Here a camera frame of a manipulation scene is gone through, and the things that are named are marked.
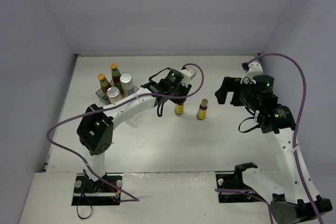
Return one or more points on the small yellow bottle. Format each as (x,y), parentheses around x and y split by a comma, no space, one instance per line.
(179,109)
(202,109)

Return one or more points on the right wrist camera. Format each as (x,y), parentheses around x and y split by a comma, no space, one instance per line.
(251,70)

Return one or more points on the silver-lid shaker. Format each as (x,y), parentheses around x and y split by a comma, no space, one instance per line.
(127,84)
(114,95)

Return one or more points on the grey plastic bin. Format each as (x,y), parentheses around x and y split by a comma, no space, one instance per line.
(102,94)

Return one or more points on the red sauce bottle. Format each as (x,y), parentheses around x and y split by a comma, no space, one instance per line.
(116,75)
(104,84)

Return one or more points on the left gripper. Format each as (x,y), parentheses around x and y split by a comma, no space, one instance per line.
(181,95)

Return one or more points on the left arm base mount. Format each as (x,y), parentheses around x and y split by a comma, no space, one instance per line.
(88,193)

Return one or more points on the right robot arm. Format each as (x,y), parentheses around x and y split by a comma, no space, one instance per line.
(297,200)

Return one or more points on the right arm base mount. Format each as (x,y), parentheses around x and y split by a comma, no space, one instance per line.
(228,181)

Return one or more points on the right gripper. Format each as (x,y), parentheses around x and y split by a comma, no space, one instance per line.
(234,91)

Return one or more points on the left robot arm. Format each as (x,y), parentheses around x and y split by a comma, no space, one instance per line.
(95,131)

